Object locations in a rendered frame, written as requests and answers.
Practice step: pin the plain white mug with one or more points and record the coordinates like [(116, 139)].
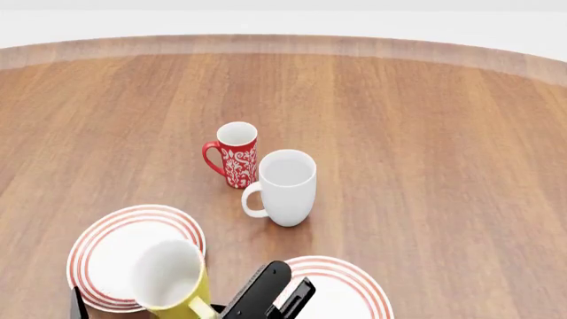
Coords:
[(288, 199)]

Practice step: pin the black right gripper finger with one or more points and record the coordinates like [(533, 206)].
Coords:
[(294, 299), (261, 289)]

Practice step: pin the white plate with red rings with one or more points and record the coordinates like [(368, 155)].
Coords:
[(341, 295), (111, 246)]

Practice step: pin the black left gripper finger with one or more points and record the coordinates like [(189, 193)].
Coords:
[(78, 305)]

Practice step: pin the yellow and white mug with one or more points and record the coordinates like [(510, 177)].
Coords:
[(166, 272)]

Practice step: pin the red white patterned mug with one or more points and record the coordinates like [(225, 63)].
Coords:
[(239, 163)]

